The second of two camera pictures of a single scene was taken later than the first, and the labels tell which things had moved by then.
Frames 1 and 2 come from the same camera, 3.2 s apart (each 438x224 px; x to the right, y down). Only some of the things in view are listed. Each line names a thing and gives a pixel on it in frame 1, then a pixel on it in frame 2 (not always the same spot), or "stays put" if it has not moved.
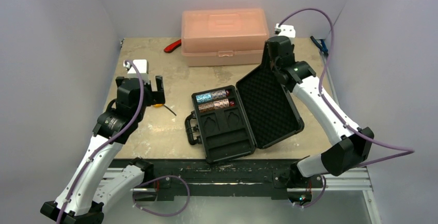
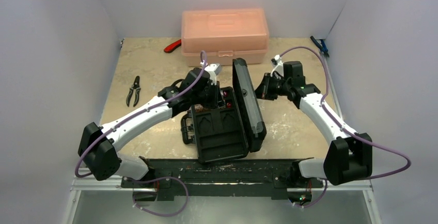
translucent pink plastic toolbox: [223, 36] stays put
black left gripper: [155, 97] → [217, 101]
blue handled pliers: [322, 47] stays put
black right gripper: [274, 63] → [261, 90]
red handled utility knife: [171, 47] stays put
